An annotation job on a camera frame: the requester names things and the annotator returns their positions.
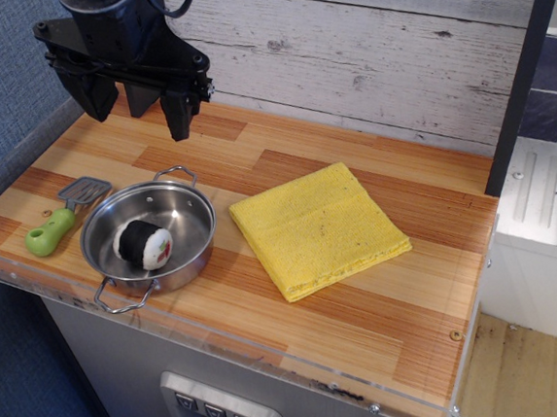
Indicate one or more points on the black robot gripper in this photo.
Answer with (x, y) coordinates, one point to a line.
(105, 42)

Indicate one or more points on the yellow cloth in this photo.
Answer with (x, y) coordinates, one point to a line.
(317, 230)

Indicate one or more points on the stainless steel pot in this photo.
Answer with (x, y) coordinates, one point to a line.
(172, 201)

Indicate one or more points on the white ribbed appliance top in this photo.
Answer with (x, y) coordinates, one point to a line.
(528, 203)

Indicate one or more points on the plush sushi roll toy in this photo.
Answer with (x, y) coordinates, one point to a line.
(143, 244)

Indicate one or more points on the clear acrylic table edge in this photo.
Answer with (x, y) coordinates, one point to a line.
(395, 335)

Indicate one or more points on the silver dispenser control panel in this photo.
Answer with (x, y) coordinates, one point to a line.
(186, 397)

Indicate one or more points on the green handled grey spatula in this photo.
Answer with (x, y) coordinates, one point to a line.
(43, 240)

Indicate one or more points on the right dark vertical post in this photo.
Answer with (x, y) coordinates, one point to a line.
(539, 19)

